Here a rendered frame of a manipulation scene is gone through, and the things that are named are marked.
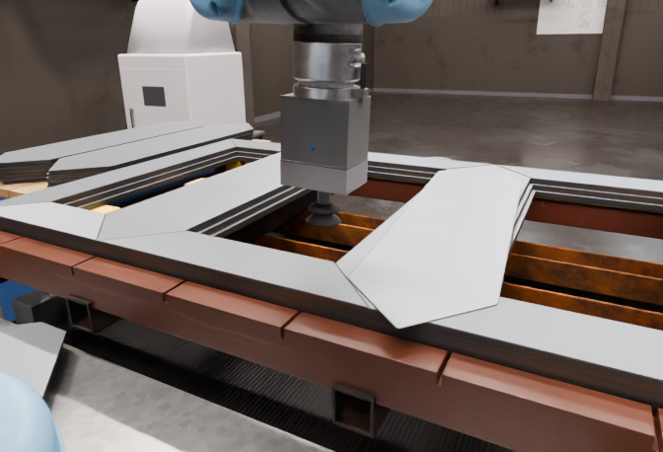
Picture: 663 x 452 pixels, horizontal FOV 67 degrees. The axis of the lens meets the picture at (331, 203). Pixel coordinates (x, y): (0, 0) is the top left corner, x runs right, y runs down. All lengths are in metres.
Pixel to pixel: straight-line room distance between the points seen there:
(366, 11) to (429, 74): 11.07
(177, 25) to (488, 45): 8.12
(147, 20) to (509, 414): 3.96
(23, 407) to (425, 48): 11.26
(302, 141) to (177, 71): 3.34
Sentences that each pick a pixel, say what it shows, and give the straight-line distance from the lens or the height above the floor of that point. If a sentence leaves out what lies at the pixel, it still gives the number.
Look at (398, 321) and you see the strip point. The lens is 0.54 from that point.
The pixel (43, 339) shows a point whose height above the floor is 0.72.
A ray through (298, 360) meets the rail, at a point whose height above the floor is 0.79.
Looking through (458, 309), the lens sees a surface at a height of 0.85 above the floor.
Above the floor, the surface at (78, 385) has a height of 0.68.
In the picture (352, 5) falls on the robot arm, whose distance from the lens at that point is 0.37.
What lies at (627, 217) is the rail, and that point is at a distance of 1.16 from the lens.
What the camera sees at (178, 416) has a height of 0.68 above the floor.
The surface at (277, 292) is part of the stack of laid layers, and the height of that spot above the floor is 0.84.
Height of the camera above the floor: 1.13
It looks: 18 degrees down
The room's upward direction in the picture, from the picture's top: 1 degrees counter-clockwise
